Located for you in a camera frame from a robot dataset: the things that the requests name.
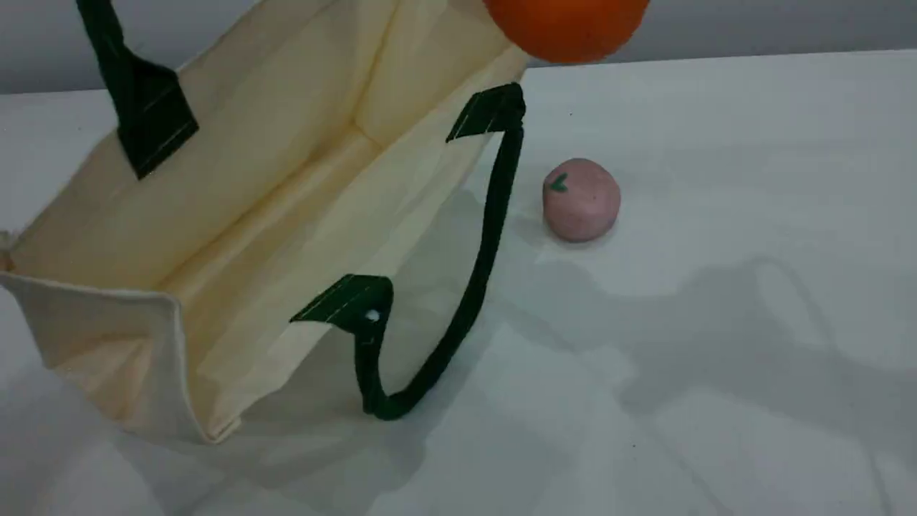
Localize orange toy fruit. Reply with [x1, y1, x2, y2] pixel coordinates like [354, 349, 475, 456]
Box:
[481, 0, 651, 65]

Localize white canvas bag green handles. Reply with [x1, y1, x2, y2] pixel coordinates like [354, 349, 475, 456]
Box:
[0, 0, 532, 445]

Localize pink toy peach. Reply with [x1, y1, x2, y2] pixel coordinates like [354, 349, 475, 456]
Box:
[542, 158, 622, 243]

